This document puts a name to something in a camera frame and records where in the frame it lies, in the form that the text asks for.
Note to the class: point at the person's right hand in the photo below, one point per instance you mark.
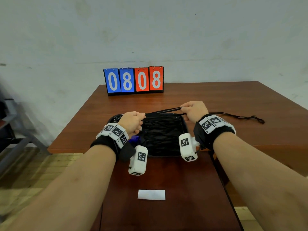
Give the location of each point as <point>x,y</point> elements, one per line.
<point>196,110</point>

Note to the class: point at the person's left hand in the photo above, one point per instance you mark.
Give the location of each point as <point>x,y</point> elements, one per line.
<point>131,122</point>

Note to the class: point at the black plastic tray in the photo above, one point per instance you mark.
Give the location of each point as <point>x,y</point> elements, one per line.
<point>112,119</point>

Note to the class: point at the person's left forearm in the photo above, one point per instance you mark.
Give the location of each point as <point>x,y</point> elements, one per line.
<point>67,192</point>

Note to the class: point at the person's right forearm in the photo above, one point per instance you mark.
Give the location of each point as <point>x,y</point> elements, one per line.
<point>264,182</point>

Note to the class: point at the black wristband with marker tags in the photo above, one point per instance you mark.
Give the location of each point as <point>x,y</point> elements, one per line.
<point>115,131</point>
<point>211,122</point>

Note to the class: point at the blue and red flip scoreboard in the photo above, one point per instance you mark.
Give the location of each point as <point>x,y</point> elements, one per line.
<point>142,80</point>

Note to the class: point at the white paper label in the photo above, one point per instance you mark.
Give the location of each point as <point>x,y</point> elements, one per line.
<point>151,195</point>

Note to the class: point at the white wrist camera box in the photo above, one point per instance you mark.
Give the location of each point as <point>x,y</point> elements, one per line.
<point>187,147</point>
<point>138,163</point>

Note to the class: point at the black chair with grey frame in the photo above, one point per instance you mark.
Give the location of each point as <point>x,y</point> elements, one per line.
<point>12,132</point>

